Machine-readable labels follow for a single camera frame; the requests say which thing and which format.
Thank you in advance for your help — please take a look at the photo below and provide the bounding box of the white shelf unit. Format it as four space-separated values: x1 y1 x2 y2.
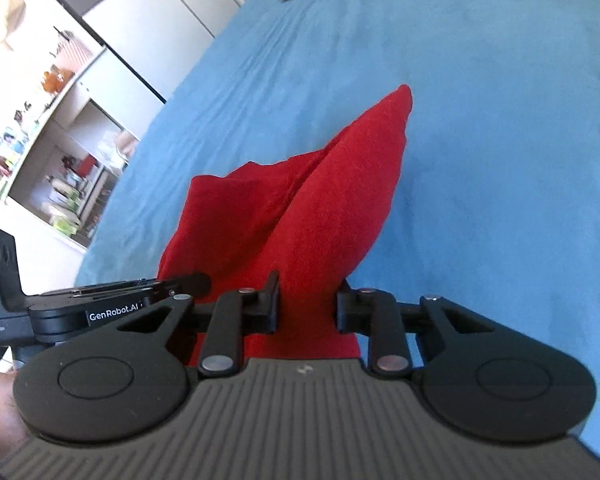
0 35 148 253

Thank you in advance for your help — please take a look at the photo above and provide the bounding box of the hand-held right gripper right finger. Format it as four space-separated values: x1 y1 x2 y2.
335 279 497 377

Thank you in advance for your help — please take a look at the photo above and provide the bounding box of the white wardrobe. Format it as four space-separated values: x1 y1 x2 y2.
32 0 245 107

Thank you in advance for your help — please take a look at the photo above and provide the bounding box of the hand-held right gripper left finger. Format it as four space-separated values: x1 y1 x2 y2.
116 270 282 377

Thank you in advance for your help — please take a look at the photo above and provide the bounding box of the pink basket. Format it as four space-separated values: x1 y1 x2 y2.
55 37 93 73

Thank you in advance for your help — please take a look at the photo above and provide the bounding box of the person's left hand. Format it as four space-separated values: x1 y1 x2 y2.
0 371 30 467

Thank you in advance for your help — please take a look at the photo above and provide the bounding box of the red knit sweater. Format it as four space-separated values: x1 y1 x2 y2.
157 83 414 367

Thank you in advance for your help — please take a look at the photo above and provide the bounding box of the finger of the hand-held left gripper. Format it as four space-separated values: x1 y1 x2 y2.
145 272 212 307

